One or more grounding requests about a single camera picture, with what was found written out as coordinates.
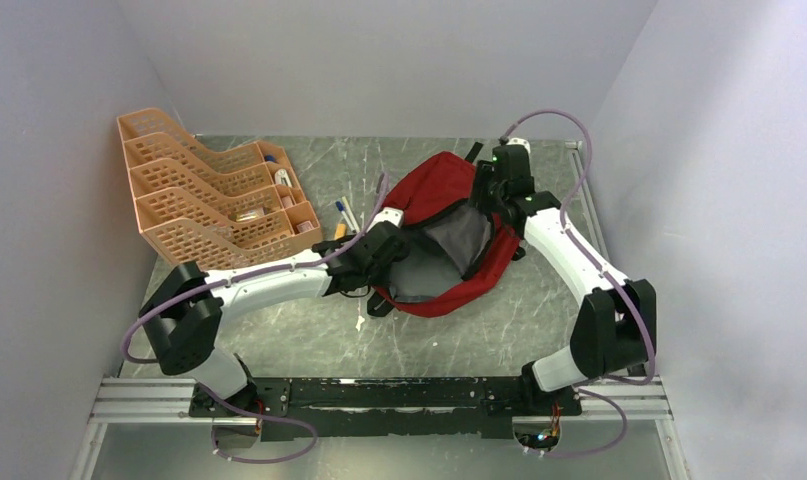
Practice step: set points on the orange plastic file organizer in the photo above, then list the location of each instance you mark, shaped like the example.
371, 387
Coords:
221, 209

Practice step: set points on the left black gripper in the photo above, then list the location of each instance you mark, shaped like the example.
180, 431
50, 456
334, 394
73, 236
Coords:
383, 277

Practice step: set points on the red backpack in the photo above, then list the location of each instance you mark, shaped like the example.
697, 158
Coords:
456, 253

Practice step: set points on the aluminium frame rail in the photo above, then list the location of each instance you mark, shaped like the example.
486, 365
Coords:
141, 401

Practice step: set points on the white pencil stick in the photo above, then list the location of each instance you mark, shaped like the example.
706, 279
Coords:
351, 215

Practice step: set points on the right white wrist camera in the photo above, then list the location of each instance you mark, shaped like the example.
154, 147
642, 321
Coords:
520, 142

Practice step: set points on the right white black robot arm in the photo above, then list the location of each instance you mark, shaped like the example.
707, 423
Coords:
616, 317

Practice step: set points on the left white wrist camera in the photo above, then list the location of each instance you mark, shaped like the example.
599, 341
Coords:
387, 214

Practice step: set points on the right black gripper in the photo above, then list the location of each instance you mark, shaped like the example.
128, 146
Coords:
484, 174

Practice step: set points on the blue white whiteboard marker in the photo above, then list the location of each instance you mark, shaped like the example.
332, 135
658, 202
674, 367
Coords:
344, 213

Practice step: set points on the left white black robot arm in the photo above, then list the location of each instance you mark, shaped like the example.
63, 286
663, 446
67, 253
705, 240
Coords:
182, 319

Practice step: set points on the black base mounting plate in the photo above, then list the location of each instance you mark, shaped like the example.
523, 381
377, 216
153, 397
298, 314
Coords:
339, 407

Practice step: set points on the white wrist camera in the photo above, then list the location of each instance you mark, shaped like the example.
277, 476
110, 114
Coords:
387, 214
520, 142

